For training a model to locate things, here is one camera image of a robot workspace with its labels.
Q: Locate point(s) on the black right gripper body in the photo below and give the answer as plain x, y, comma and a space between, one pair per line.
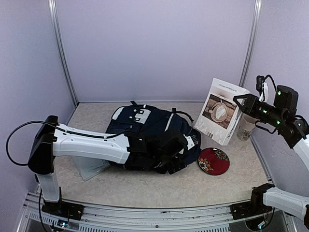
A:
253, 110

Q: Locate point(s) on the white barcode book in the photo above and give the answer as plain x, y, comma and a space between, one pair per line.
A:
220, 114

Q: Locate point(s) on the navy blue student backpack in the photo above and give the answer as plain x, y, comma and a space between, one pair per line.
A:
154, 130

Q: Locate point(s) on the pale green thin book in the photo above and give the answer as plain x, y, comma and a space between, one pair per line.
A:
90, 167

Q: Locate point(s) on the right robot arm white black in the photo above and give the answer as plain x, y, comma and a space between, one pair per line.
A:
295, 131

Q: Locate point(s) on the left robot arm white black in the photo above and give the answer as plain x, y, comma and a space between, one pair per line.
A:
56, 140

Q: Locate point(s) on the red floral plate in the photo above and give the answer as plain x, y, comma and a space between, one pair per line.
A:
213, 161

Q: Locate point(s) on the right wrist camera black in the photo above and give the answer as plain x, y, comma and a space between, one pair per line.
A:
262, 88

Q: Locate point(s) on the aluminium corner post right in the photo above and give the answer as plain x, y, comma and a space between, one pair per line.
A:
251, 42

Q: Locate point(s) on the aluminium corner post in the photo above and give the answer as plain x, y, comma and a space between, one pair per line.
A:
251, 42
61, 52

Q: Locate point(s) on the aluminium corner post left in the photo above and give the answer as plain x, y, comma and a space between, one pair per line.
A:
61, 52

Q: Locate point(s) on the aluminium front rail frame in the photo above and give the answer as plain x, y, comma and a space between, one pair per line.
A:
102, 218

